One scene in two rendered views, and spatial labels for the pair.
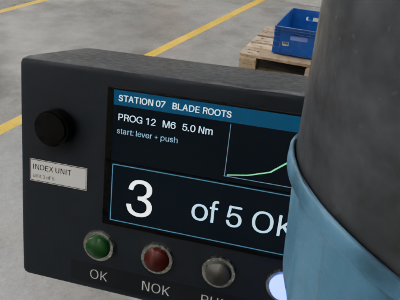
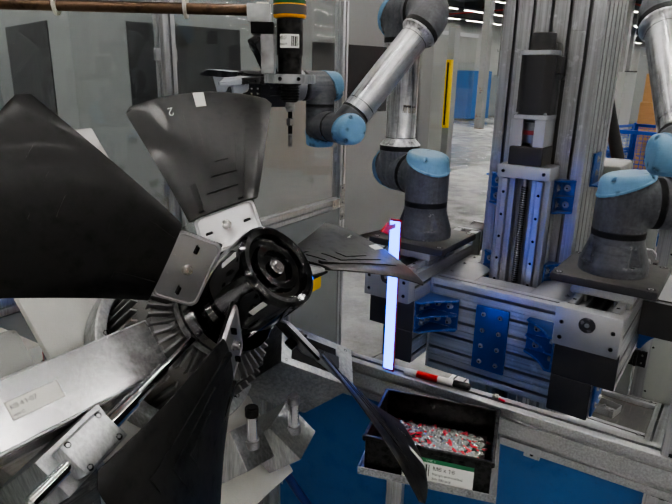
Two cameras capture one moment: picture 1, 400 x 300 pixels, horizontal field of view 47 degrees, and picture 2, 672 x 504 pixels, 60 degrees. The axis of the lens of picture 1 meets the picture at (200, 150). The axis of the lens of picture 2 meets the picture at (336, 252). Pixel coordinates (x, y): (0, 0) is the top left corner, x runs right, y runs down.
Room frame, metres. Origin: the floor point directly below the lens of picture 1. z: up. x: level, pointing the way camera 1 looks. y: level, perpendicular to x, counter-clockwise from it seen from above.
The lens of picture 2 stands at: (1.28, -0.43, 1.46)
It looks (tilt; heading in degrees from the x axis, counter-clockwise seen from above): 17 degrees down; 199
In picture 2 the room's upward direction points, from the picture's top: 1 degrees clockwise
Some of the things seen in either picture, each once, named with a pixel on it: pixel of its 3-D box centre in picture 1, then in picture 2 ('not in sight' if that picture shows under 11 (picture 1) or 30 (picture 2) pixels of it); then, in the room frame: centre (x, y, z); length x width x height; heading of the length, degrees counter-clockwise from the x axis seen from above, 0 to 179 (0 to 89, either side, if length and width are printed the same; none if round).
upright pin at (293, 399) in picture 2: not in sight; (293, 413); (0.56, -0.74, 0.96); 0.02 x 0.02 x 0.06
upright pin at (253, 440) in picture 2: not in sight; (252, 426); (0.65, -0.76, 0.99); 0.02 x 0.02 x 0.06
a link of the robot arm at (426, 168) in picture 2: not in sight; (425, 175); (-0.30, -0.71, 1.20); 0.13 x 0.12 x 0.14; 48
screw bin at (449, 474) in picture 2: not in sight; (433, 438); (0.38, -0.55, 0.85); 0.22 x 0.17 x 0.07; 91
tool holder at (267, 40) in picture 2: not in sight; (282, 45); (0.53, -0.77, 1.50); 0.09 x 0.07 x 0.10; 112
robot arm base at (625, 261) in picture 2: not in sight; (615, 249); (-0.16, -0.23, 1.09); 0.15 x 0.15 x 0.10
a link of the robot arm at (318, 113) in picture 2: not in sight; (322, 125); (-0.18, -0.97, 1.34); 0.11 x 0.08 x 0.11; 48
